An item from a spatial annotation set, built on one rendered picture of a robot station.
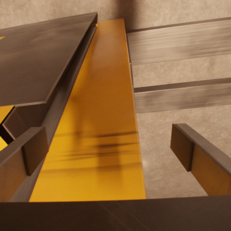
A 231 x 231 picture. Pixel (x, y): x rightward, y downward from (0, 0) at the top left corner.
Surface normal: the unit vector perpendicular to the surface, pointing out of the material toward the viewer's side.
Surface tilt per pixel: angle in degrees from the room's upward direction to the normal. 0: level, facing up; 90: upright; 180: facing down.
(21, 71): 90
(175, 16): 0
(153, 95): 0
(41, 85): 90
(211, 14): 0
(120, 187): 90
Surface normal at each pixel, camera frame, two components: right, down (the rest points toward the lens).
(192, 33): -0.01, 0.65
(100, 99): -0.14, -0.75
